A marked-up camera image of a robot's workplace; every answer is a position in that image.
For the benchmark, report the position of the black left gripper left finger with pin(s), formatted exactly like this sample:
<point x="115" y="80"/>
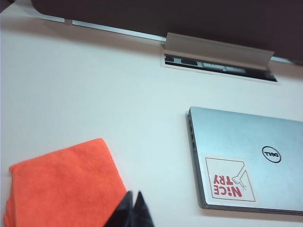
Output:
<point x="122" y="212"/>

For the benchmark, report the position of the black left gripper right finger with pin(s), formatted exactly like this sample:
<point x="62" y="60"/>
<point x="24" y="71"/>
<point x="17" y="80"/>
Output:
<point x="142" y="212"/>

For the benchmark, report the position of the orange microfibre rag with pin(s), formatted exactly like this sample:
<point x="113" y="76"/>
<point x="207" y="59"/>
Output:
<point x="64" y="182"/>

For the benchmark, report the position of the grey Dell laptop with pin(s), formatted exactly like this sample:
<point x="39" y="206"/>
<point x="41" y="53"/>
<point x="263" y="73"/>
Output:
<point x="260" y="142"/>

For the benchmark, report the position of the white red Nice Try sticker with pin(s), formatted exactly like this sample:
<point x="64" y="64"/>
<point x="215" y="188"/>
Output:
<point x="227" y="179"/>

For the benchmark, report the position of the grey fabric desk divider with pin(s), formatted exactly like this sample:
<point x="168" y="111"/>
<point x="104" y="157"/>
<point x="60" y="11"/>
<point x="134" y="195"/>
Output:
<point x="165" y="14"/>

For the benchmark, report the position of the white divider bracket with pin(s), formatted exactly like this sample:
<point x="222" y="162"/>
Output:
<point x="53" y="19"/>

